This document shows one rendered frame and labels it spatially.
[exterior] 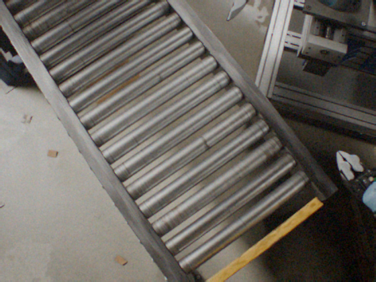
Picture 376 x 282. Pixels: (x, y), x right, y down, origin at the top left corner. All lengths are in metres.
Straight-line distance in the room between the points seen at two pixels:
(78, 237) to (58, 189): 0.25
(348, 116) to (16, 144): 1.63
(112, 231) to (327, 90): 1.21
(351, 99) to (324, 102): 0.15
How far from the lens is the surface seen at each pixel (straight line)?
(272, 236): 1.18
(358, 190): 1.30
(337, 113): 1.99
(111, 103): 1.27
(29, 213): 2.12
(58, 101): 1.32
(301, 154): 1.26
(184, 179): 1.19
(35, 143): 2.18
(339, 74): 2.08
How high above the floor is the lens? 1.98
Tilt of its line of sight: 75 degrees down
